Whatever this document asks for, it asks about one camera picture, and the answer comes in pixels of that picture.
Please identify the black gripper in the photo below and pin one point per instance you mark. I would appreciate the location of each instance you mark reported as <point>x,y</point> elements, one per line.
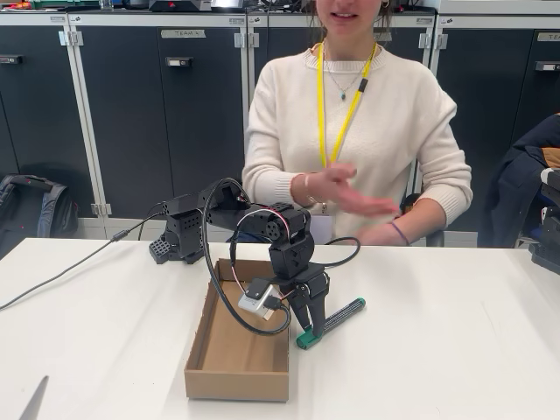
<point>313,287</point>

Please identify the green marker pen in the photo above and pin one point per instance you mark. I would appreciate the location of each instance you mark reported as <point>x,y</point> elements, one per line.
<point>345,312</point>

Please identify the person's left forearm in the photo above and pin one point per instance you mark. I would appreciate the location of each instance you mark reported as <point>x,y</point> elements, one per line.
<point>442,205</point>

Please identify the person's right forearm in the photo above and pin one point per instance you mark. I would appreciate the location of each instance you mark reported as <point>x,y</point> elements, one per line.
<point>271,188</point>

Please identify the person in cream sweater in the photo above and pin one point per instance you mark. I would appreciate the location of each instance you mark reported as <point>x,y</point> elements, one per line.
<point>394,131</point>

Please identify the person's left hand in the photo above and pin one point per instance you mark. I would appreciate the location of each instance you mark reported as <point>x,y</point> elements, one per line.
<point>378,234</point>

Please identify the person's right hand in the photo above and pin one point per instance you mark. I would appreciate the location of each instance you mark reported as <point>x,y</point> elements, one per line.
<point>350,199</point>

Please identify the open brown cardboard box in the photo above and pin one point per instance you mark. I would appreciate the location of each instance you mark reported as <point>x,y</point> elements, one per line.
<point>245,363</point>

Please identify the clear badge holder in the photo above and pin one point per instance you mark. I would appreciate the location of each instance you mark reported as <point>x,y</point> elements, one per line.
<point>324,229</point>

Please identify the purple wrist band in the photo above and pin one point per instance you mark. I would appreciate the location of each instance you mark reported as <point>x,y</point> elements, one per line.
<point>400,233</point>

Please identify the dark navy jacket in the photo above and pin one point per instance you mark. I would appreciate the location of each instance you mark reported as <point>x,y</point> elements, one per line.
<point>516,184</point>

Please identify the grey black backpack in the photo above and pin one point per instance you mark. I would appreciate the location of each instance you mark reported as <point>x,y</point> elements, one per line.
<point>39,210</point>

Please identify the grey team label strip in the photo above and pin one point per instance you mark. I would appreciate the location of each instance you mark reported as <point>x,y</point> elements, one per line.
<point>183,34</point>
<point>550,37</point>

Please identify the black device with red mark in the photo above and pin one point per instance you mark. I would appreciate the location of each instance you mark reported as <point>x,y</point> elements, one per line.
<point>175,5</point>

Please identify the clear drinking glass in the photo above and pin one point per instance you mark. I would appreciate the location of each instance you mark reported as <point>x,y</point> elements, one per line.
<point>107,4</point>

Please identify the green box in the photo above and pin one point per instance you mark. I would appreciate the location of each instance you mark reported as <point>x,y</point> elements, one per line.
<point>65,3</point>

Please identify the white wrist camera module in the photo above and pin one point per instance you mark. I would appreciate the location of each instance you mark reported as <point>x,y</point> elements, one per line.
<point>256,302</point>

